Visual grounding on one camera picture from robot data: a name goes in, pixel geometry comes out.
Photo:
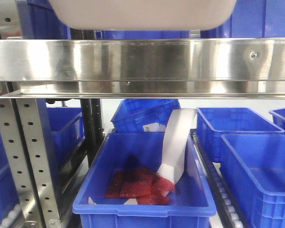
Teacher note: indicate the white plastic storage bin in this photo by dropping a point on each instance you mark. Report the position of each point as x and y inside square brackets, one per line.
[143, 14]

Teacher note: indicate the blue bin tilted rear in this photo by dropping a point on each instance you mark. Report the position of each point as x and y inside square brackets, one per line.
[143, 115]

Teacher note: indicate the blue bin rear right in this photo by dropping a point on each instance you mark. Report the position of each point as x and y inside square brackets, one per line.
[213, 122]

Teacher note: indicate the blue bin left rear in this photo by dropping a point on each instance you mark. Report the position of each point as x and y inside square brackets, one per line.
[67, 129]

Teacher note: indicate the blue bin front centre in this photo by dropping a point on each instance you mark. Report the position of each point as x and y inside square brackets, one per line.
[191, 206]

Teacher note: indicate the perforated steel shelf upright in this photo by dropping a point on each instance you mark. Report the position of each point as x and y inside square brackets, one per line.
[28, 143]

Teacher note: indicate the blue bin front right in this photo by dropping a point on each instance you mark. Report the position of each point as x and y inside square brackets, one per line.
[253, 167]

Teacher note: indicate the blue bin upper left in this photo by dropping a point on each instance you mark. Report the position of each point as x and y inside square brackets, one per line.
[39, 21]

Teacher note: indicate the blue bin upper right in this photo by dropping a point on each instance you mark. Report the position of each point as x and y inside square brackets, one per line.
[252, 19]

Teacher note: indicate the white paper strip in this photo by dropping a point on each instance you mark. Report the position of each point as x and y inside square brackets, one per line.
[174, 143]

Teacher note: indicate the roller conveyor track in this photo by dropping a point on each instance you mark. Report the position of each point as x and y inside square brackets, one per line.
[228, 214]

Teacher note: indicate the stainless steel shelf rail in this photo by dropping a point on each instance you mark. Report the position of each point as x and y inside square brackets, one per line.
[172, 68]

